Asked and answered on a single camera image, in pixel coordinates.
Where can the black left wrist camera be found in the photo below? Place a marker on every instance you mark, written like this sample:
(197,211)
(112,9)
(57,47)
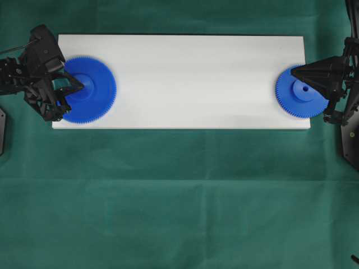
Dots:
(54,65)

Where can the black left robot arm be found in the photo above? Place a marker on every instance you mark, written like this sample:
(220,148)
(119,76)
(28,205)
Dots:
(13,74)

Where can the blue gear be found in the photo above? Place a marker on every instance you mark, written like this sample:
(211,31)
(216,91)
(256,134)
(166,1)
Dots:
(298,98)
(99,92)

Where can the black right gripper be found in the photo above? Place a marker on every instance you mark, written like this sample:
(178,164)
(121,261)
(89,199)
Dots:
(335,78)

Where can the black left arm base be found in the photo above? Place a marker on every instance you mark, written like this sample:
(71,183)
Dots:
(2,130)

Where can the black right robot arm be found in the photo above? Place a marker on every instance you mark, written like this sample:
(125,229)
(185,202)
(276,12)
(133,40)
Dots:
(352,11)

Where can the white board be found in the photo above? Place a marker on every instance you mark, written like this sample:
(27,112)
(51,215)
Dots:
(191,81)

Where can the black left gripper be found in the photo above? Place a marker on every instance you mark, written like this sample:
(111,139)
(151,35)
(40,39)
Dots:
(51,104)

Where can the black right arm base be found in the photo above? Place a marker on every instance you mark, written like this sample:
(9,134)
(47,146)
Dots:
(349,129)

